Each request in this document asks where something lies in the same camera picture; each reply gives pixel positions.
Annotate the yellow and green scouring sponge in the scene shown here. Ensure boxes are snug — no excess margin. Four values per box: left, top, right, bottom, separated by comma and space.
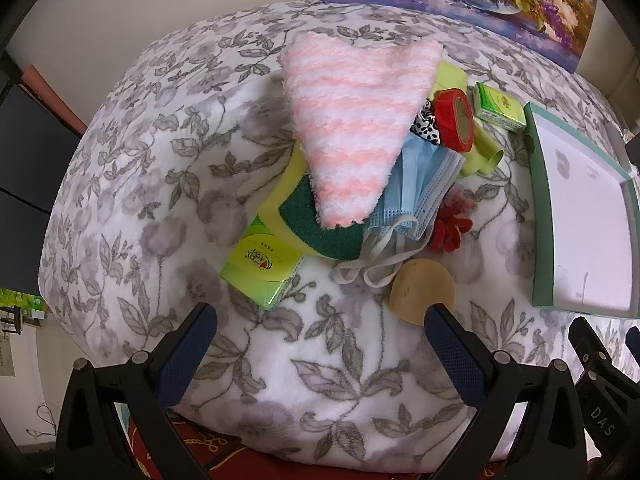
257, 147, 368, 261

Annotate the leopard print scrunchie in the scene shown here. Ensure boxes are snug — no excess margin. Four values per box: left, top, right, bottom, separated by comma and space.
410, 99, 443, 147

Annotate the beige round sponge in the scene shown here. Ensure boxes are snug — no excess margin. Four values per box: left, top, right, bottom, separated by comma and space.
389, 258, 457, 320

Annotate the yellow-green cloth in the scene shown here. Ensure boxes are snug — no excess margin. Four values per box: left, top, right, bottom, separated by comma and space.
435, 60, 506, 178

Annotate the grey floral blanket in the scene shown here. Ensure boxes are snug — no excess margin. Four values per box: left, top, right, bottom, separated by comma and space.
37, 0, 640, 466

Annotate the pink striped fluffy towel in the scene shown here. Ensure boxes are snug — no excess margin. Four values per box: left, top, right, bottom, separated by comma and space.
278, 31, 445, 229

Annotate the reddish-brown board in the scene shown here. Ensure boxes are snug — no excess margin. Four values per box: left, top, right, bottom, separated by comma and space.
22, 64, 88, 133

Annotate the large green tissue pack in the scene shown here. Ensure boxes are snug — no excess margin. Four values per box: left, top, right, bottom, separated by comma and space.
220, 215, 307, 311

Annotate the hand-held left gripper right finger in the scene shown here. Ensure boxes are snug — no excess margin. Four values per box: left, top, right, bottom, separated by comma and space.
424, 302, 588, 480

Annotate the small green tissue pack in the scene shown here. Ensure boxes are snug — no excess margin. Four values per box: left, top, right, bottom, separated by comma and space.
472, 81, 528, 134

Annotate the red patterned cloth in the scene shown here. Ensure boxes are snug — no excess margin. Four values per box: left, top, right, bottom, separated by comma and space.
122, 407, 531, 480

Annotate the blue face mask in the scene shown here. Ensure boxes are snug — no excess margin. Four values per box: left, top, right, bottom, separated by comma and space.
332, 132, 466, 288

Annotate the red tape roll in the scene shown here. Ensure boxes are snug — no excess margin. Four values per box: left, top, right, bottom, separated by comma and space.
433, 87, 476, 153

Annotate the green-edged white box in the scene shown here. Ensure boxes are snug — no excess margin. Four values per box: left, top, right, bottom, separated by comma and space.
522, 101, 640, 319

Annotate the dark cabinet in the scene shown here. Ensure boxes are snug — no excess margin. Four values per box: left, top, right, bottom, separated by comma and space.
0, 52, 86, 213

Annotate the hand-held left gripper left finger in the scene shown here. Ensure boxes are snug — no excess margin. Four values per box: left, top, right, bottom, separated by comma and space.
54, 302, 218, 480

